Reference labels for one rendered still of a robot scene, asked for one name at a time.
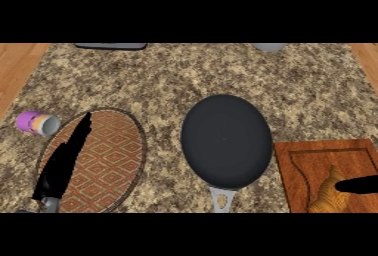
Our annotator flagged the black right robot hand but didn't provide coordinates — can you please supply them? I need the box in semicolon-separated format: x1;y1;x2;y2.
334;176;378;195

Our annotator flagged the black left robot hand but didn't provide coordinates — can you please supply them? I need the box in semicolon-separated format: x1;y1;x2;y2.
31;112;95;202

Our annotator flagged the brown wooden cutting board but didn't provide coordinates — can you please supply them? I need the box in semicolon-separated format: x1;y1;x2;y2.
273;138;378;214

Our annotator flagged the black frying pan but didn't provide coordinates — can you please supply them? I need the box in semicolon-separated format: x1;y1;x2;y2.
180;94;275;214

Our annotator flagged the oval patterned woven placemat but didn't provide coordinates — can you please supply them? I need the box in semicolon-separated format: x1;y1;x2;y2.
36;107;148;214

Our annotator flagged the dark flat appliance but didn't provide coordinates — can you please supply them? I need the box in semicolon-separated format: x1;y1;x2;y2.
74;43;149;51

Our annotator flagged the grey round bowl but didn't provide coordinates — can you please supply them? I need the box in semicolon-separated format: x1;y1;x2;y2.
251;43;288;53

